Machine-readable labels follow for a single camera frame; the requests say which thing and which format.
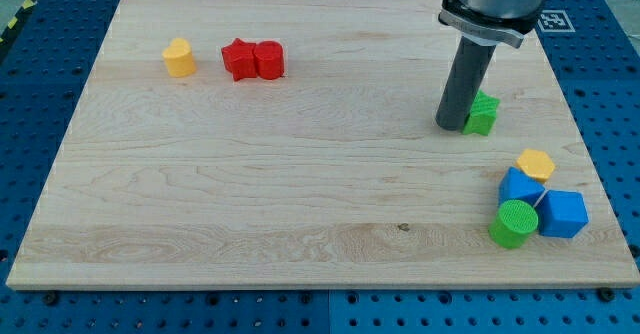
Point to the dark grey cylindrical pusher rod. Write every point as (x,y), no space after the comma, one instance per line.
(465,77)

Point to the green star block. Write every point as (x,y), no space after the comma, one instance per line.
(482,115)

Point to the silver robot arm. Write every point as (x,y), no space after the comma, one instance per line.
(483,24)

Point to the yellow hexagon block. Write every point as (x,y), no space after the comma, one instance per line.
(536,164)

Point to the red star block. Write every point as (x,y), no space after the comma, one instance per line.
(238,59)

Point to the white fiducial marker tag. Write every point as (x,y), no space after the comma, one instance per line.
(555,21)

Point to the blue triangle block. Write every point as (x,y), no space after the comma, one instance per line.
(516,185)

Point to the green cylinder block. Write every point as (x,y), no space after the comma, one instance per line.
(513,224)

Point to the blue cube block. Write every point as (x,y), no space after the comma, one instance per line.
(562,214)

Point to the red cylinder block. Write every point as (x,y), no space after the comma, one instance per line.
(269,58)

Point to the light wooden board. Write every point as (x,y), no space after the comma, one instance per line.
(333,176)

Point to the yellow heart block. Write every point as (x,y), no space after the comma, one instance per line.
(178,58)

